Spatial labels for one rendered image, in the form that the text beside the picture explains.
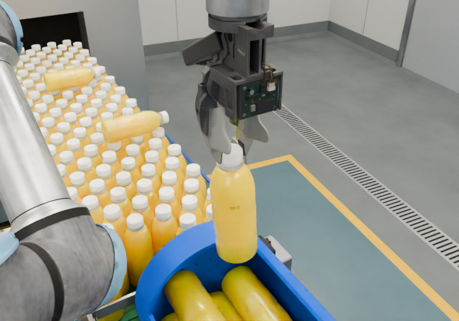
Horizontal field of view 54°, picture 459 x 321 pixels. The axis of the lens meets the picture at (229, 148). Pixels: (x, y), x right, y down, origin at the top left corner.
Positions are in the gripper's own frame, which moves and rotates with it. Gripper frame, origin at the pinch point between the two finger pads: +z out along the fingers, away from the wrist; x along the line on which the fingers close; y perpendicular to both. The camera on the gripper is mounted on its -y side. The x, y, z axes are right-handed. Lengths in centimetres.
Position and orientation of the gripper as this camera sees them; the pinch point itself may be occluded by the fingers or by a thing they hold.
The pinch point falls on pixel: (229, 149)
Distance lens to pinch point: 65.6
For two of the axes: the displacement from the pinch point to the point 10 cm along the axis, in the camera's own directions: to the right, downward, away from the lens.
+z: 0.0, 8.5, 5.2
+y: 5.1, 4.5, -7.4
